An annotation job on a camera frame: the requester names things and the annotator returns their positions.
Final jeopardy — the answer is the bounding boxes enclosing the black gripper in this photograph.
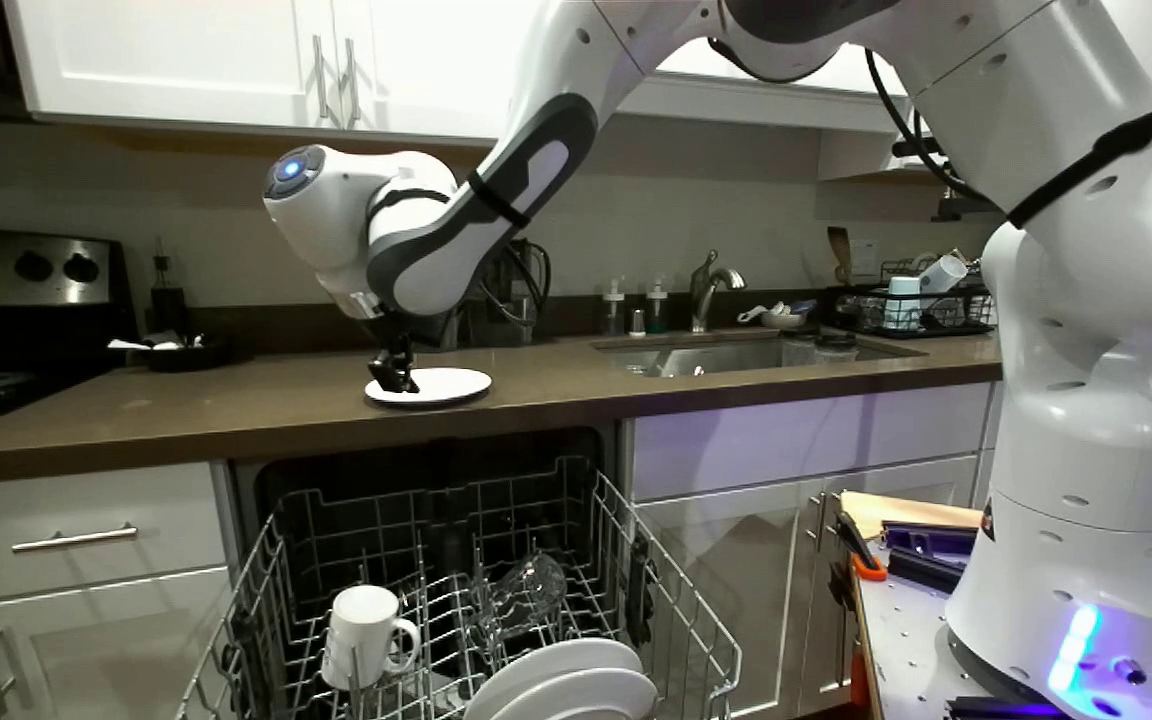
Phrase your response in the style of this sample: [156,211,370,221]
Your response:
[367,318,415,393]

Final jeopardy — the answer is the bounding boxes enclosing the white round plate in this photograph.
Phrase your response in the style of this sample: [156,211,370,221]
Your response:
[362,366,490,407]

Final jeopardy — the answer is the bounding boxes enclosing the white plate in rack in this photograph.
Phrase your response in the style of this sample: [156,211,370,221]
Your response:
[490,669,655,720]
[461,635,641,720]

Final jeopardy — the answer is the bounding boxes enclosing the black pan with cloth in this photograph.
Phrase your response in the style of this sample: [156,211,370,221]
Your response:
[113,330,234,373]

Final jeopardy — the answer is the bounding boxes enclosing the white mug in rack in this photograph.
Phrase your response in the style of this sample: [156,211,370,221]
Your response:
[318,583,423,688]

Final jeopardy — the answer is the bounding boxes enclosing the chrome sink faucet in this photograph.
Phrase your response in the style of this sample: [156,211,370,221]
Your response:
[689,254,744,335]

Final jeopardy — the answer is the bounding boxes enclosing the steel kitchen sink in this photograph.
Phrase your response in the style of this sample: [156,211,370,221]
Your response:
[599,335,908,381]

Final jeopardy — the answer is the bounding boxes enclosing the white upper cabinets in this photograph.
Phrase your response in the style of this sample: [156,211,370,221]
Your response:
[0,0,1152,152]

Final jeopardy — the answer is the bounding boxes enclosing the black stove range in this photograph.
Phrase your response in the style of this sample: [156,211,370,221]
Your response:
[0,231,136,414]

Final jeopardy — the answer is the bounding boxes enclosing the white drawer cabinet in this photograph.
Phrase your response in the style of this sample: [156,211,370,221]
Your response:
[0,463,226,720]

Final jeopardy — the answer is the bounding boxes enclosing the black dish drying rack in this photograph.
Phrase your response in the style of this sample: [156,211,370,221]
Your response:
[835,250,997,338]

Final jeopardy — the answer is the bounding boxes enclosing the wire dishwasher rack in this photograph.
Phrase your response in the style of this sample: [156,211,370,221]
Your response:
[171,459,744,720]

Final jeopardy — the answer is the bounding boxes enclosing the black orange handled tool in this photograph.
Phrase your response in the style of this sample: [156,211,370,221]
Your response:
[830,506,889,583]

